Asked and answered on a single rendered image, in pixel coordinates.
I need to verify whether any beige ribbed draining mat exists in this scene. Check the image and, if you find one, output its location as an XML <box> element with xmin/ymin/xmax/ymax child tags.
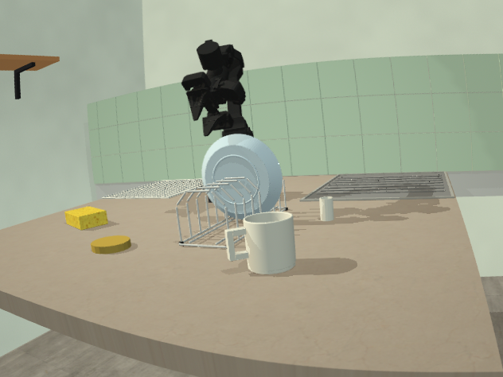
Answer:
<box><xmin>102</xmin><ymin>179</ymin><xmax>204</xmax><ymax>199</ymax></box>

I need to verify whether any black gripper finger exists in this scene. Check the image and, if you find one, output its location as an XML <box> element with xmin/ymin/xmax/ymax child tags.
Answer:
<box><xmin>202</xmin><ymin>115</ymin><xmax>228</xmax><ymax>136</ymax></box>
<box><xmin>186</xmin><ymin>87</ymin><xmax>212</xmax><ymax>121</ymax></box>

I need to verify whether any yellow sponge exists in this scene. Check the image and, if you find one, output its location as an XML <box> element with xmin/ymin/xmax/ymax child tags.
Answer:
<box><xmin>64</xmin><ymin>206</ymin><xmax>108</xmax><ymax>230</ymax></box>

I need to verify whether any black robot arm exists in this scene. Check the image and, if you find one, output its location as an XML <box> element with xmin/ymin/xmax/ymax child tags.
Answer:
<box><xmin>197</xmin><ymin>40</ymin><xmax>254</xmax><ymax>137</ymax></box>

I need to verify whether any white wire dish rack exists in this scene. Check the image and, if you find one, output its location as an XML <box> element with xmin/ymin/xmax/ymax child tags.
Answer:
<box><xmin>176</xmin><ymin>177</ymin><xmax>288</xmax><ymax>248</ymax></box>

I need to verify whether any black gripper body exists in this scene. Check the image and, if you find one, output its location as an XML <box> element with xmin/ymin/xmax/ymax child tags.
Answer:
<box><xmin>181</xmin><ymin>72</ymin><xmax>234</xmax><ymax>130</ymax></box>

